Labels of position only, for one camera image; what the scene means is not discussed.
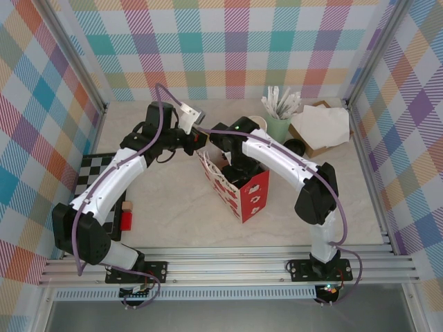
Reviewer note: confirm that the white red-flower paper bag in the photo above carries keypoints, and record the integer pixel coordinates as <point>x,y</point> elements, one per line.
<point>254,200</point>

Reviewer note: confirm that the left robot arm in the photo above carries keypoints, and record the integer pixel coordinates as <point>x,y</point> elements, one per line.
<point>110,176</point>

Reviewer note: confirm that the black white checkerboard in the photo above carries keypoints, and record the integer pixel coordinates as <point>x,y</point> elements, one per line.
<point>88,173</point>

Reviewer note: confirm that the small circuit board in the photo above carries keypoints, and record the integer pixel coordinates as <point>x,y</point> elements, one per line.
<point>136,292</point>

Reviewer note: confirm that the red block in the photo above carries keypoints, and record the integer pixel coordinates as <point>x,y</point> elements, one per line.
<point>127,221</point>

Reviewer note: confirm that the grey metal panel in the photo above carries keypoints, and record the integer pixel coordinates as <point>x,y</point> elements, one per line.
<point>225,318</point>

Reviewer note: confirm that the black cup lid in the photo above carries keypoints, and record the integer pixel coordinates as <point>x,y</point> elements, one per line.
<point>297,146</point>

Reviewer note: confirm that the white paper napkins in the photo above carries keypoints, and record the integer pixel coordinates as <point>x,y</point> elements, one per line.
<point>325,124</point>

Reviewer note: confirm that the white wrapped straw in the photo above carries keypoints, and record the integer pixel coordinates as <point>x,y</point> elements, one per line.
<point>284,101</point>
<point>292,102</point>
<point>268,106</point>
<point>275,98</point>
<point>294,108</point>
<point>270,100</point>

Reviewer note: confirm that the circuit board with lights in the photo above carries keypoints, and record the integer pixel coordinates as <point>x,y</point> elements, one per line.
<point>330,290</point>

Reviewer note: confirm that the wide grooved aluminium rail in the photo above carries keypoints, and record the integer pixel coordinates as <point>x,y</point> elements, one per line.
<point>225,269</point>

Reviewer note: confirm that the stack of paper cups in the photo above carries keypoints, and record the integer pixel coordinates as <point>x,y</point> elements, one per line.
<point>261,125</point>

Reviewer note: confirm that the aluminium frame post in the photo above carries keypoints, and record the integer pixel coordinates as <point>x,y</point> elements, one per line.
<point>376,52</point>
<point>78,52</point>

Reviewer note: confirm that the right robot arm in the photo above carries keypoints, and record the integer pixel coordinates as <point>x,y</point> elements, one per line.
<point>277,162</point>

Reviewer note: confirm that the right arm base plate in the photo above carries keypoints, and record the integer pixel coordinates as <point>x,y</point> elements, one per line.
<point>299,269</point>

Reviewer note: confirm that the small wooden block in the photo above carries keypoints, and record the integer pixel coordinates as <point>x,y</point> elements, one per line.
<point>127,206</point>

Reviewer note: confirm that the brown cardboard box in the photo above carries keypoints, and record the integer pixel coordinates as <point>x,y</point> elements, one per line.
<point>313,150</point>

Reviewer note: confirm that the mint green straw holder cup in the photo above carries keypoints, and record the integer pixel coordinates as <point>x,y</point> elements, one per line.
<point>278,129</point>

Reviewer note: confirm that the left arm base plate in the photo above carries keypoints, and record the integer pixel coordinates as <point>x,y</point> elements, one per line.
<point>159,271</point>

